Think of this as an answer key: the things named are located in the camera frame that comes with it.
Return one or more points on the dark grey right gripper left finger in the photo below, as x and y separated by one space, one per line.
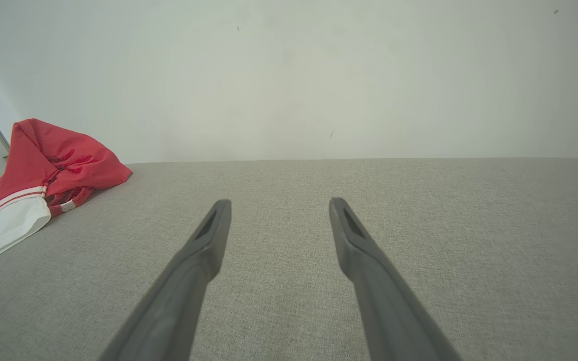
178 301

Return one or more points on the red white-striped shorts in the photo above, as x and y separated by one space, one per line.
81 196

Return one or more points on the red white basketball jersey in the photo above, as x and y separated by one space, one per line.
33 150

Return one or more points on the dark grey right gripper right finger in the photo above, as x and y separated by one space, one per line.
389 311

